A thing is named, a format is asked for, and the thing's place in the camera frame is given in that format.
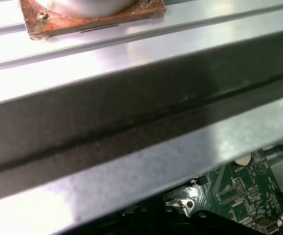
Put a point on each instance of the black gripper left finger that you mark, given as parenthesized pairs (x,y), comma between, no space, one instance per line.
(156,224)

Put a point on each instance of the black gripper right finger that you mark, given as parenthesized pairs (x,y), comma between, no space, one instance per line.
(219,225)

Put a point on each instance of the green motherboard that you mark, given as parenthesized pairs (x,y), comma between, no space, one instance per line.
(248,195)

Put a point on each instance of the metal internal USB port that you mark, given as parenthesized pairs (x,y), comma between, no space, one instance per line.
(267,225)

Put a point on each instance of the round coin battery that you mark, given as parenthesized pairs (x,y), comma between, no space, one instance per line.
(242,160)

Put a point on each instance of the black open PC case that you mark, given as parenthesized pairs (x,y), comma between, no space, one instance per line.
(131,102)

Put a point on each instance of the brass base bolt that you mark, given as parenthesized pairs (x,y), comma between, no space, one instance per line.
(43,16)

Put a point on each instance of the brown square base plate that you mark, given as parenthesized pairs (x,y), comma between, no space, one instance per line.
(58,25)

